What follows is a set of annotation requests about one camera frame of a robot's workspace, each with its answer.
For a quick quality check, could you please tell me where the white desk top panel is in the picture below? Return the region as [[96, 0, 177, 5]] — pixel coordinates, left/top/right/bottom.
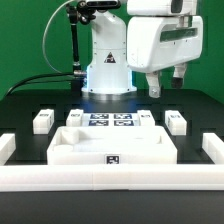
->
[[47, 126, 177, 165]]

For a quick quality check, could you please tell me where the white U-shaped fence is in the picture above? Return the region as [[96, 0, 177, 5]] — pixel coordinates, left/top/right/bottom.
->
[[0, 134, 224, 192]]

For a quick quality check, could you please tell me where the fiducial marker sheet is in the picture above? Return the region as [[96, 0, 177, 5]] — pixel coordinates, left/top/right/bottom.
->
[[82, 113, 139, 126]]

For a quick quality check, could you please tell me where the grey curved cable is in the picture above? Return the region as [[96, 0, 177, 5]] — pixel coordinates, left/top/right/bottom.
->
[[41, 0, 78, 75]]

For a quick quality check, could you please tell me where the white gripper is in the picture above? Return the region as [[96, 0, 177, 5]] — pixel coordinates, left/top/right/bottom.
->
[[127, 16, 203, 98]]

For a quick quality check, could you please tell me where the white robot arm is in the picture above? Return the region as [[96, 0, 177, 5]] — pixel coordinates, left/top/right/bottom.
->
[[82, 0, 203, 100]]

